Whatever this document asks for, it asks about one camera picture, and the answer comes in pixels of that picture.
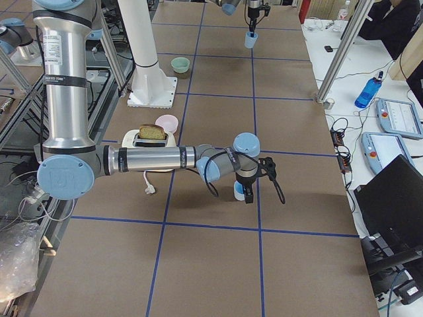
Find seated person in black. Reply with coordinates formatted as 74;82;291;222
358;0;420;60

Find far teach pendant tablet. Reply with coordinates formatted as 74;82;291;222
376;98;422;139

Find clear plastic bag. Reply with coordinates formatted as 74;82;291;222
1;223;40;302

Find green bowl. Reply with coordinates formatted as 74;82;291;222
171;57;190;74

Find pink bowl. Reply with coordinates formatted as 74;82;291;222
155;114;179;134

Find teach pendant tablet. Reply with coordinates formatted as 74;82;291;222
376;98;422;139
361;132;414;174

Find light blue cup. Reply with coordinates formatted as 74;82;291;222
245;31;258;49
233;181;245;201

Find near teach pendant tablet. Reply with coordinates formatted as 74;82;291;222
361;132;414;174

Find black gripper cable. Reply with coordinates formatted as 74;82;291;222
198;148;287;205

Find black laptop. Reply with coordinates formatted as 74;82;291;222
354;155;422;248

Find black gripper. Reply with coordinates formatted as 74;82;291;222
235;170;260;204
247;0;270;37

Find white toaster plug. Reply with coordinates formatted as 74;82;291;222
143;171;156;195

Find aluminium frame post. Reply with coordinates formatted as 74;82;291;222
315;0;374;110

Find bread slice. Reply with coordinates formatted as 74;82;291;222
139;124;167;140

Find blue water bottle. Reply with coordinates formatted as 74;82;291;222
354;71;384;109

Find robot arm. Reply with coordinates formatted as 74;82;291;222
32;1;260;203
211;0;271;38

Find cream toaster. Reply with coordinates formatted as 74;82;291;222
122;129;176;172

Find white camera pillar base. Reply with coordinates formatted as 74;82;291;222
118;0;177;108

